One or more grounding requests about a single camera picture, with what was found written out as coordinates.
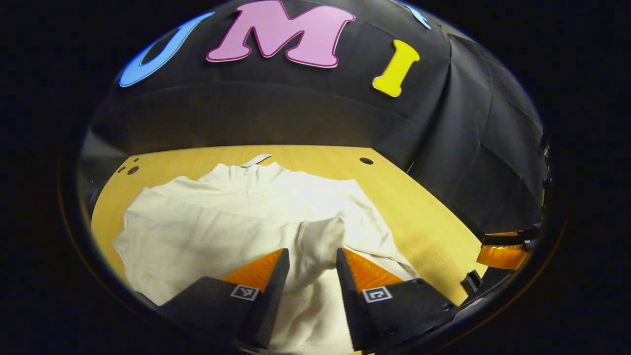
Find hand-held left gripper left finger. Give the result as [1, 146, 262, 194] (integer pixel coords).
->
[158, 248, 290, 351]

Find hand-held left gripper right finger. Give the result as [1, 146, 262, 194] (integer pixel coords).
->
[336, 248, 456, 352]

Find white zip-neck sweatshirt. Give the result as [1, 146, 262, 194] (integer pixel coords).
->
[112, 154, 420, 355]

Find black table clamp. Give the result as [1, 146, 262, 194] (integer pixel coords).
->
[461, 270, 483, 295]

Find black backdrop cloth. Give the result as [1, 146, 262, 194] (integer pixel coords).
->
[79, 0, 550, 237]

